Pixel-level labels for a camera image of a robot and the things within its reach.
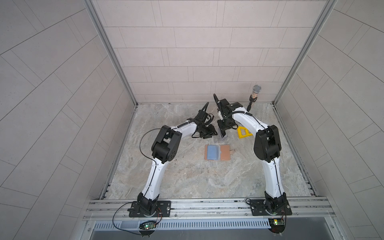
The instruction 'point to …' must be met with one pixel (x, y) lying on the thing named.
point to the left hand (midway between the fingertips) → (218, 132)
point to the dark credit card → (223, 132)
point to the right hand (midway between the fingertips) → (222, 127)
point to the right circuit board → (277, 225)
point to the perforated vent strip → (223, 223)
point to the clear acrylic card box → (222, 139)
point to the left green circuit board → (147, 225)
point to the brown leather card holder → (219, 152)
